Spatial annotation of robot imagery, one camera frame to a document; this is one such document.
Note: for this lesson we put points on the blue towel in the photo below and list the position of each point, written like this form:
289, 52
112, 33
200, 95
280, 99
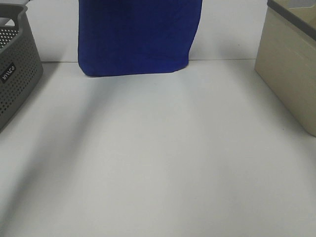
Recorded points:
131, 37

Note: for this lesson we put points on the beige storage box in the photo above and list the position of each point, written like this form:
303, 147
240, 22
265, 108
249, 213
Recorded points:
286, 59

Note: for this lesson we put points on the grey perforated plastic basket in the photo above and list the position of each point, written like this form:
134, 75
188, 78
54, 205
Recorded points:
20, 64

